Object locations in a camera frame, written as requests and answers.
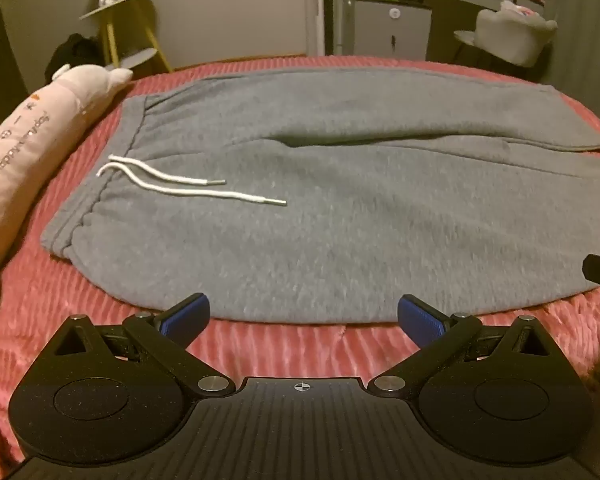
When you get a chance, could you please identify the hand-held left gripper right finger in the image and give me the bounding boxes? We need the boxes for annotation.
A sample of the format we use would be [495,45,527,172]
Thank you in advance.
[368,294,552,396]

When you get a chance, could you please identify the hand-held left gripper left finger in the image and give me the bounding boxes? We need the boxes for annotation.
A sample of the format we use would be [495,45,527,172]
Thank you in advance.
[51,293,236,396]

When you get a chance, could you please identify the grey sweatpants with white drawstring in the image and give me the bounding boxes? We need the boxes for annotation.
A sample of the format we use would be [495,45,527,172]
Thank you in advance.
[40,67,600,326]

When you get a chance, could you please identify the red ribbed blanket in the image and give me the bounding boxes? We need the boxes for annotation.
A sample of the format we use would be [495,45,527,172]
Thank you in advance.
[0,55,600,466]

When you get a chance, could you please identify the pink plush pig pillow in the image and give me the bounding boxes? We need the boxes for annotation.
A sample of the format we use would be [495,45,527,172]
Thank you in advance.
[0,64,134,341]

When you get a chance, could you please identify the white plush chair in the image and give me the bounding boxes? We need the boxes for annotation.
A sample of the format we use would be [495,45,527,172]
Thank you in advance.
[453,2,559,68]

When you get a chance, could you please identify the black bag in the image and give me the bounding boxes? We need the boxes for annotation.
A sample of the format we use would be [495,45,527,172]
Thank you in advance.
[47,34,106,81]

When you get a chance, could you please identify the grey cabinet with white knob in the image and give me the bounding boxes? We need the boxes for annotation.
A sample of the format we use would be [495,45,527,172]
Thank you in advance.
[341,0,433,61]

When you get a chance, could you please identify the yellow round side table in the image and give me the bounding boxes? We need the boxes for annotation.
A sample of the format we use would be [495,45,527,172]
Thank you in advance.
[79,0,174,74]

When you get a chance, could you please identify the grey door frame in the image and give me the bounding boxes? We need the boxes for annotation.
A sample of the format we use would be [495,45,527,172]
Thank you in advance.
[312,0,334,57]

